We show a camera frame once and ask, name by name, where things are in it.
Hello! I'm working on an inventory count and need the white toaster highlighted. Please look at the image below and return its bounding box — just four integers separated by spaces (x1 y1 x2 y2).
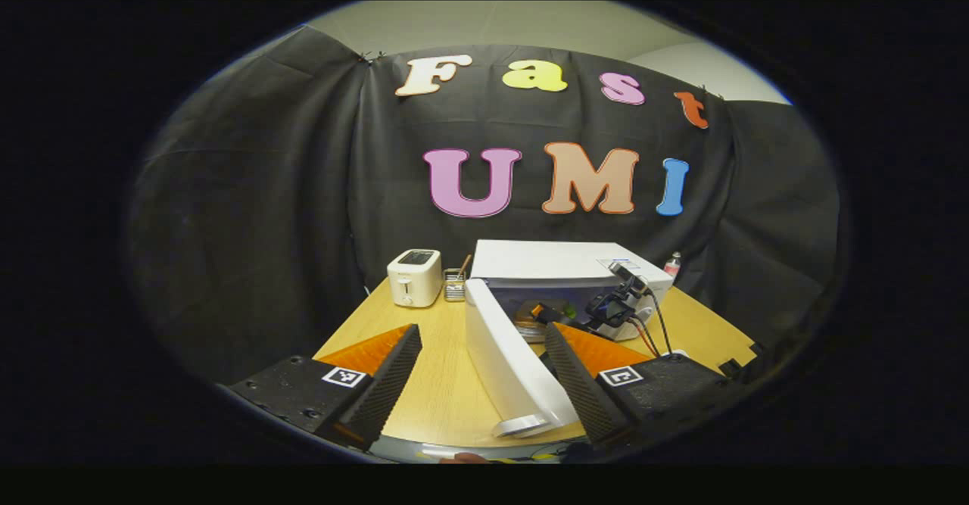
387 248 443 308

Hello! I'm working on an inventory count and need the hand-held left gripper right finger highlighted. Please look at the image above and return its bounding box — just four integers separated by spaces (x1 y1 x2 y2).
544 322 731 445

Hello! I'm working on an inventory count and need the white microwave oven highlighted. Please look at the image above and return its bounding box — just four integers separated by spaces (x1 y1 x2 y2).
463 240 675 439

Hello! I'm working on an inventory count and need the black backdrop cloth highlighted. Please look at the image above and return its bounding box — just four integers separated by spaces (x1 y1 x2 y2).
129 24 841 385

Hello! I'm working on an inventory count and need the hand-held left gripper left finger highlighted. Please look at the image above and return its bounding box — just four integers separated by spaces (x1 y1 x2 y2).
227 323 423 451

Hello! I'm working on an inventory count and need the red gripper cable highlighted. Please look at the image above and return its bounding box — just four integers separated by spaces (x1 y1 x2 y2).
628 316 658 357

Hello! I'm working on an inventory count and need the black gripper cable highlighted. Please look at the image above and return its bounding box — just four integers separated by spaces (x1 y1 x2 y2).
643 289 675 358

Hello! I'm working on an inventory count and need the black table edge bracket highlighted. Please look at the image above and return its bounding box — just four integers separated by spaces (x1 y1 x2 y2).
718 342 764 381

